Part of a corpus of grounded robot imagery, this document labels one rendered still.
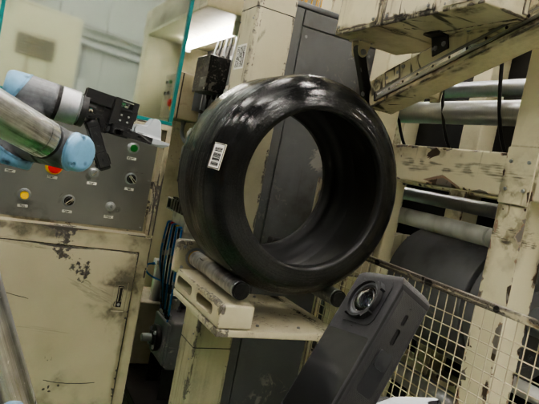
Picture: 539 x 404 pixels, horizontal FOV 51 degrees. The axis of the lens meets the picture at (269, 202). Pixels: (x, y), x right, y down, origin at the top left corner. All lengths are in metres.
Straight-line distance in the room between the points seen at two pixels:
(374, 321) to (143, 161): 1.65
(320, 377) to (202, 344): 1.48
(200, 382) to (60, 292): 0.52
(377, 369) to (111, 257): 1.63
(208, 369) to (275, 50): 0.99
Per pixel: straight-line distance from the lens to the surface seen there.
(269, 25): 1.76
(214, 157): 1.30
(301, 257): 1.69
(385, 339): 0.33
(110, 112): 1.31
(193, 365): 1.82
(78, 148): 1.15
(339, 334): 0.34
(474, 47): 1.55
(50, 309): 1.93
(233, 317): 1.38
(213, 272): 1.49
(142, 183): 1.94
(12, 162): 1.26
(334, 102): 1.40
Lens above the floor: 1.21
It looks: 4 degrees down
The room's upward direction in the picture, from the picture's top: 11 degrees clockwise
